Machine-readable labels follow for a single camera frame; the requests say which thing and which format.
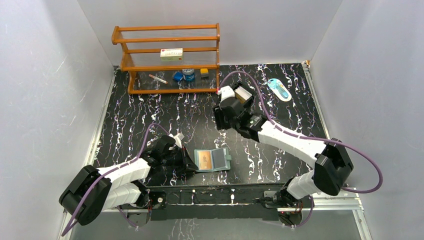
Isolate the orange gold credit card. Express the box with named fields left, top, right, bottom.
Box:
left=198, top=150, right=213, bottom=170

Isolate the black card storage box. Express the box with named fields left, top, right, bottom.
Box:
left=231, top=81, right=256, bottom=108

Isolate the mint green card holder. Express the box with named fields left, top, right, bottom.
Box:
left=194, top=147, right=232, bottom=173

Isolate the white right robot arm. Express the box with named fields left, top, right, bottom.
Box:
left=213, top=97, right=354, bottom=208

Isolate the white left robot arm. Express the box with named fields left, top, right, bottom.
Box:
left=58, top=134, right=198, bottom=226

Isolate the stack of cards in box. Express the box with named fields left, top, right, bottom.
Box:
left=234, top=86, right=252, bottom=104

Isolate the yellow black sponge block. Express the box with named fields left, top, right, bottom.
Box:
left=200, top=68, right=209, bottom=79

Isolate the blue white packaged tool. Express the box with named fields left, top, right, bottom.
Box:
left=267, top=78, right=292, bottom=102

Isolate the blue round jar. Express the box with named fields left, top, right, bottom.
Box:
left=181, top=68, right=196, bottom=82

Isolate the blue square lid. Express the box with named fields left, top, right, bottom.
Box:
left=172, top=72, right=184, bottom=82

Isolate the red white pen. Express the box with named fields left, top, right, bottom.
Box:
left=148, top=74, right=168, bottom=84

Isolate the white medicine box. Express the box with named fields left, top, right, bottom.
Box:
left=160, top=48, right=184, bottom=62

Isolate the orange wooden shelf rack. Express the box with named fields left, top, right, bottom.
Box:
left=111, top=23, right=221, bottom=95

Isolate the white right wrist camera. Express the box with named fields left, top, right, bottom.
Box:
left=217, top=85, right=235, bottom=102

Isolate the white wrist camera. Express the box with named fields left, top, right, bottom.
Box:
left=169, top=132, right=185, bottom=149
left=217, top=85, right=235, bottom=102

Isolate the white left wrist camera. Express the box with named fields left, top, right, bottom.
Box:
left=169, top=132, right=185, bottom=149

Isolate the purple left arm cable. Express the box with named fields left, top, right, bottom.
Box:
left=61, top=123, right=171, bottom=238

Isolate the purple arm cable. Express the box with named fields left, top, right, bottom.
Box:
left=61, top=123, right=171, bottom=238
left=218, top=70, right=384, bottom=195

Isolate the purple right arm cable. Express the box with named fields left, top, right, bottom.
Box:
left=218, top=70, right=384, bottom=195

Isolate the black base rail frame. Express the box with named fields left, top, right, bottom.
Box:
left=123, top=183, right=313, bottom=224

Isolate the silver aluminium rail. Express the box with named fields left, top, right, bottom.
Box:
left=312, top=190, right=364, bottom=211

